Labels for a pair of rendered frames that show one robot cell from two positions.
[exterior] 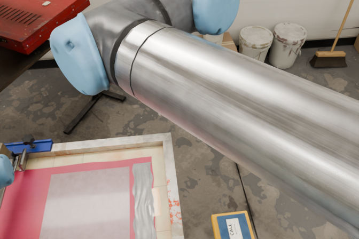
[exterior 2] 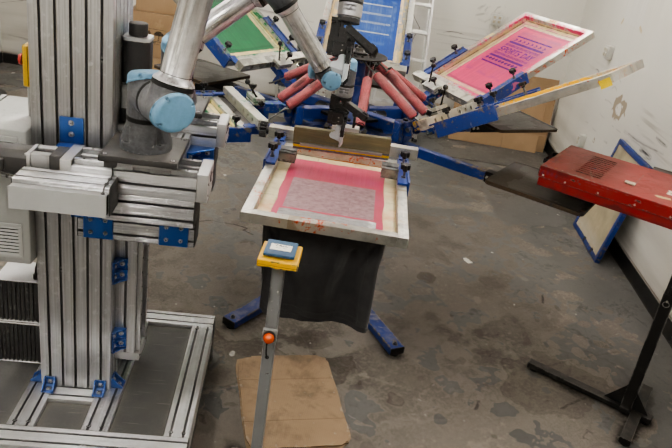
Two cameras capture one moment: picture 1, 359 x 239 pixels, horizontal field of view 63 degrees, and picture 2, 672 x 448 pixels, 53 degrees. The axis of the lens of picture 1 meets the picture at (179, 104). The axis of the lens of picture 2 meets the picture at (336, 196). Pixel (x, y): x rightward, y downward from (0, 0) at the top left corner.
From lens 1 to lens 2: 2.18 m
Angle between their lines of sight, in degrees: 78
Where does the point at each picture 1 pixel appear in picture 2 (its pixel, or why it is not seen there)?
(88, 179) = (364, 202)
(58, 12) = (611, 187)
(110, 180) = (360, 210)
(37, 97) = (601, 343)
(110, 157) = (387, 214)
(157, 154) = not seen: hidden behind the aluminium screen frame
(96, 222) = (321, 199)
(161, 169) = not seen: hidden behind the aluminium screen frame
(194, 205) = not seen: outside the picture
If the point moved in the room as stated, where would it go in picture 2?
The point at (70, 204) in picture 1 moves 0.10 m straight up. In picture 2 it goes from (342, 193) to (346, 170)
